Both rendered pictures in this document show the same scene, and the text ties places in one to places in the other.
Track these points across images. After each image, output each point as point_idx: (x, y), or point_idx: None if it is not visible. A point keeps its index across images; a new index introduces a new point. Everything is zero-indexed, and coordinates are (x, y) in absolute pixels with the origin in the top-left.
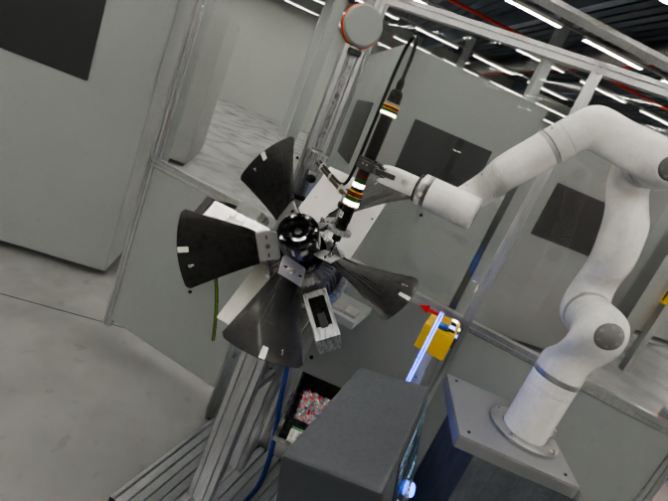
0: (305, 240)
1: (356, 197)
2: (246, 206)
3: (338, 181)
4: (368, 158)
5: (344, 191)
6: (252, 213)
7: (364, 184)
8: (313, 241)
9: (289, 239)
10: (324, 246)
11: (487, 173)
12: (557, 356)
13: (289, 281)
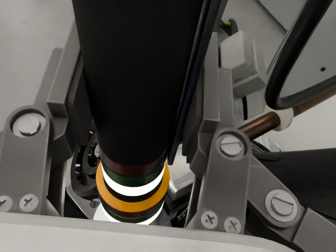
0: (90, 177)
1: (101, 199)
2: (236, 41)
3: (325, 80)
4: (59, 61)
5: (255, 128)
6: (232, 58)
7: (118, 182)
8: (84, 193)
9: (84, 151)
10: (183, 209)
11: None
12: None
13: (78, 213)
